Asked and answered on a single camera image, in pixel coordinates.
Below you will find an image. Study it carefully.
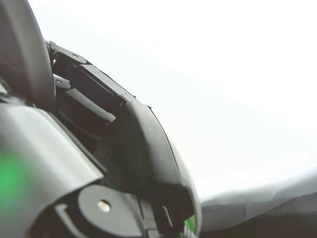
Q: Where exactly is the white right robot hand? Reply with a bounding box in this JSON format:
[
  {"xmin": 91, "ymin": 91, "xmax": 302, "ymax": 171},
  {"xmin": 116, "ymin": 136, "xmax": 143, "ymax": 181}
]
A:
[{"xmin": 0, "ymin": 0, "xmax": 203, "ymax": 238}]

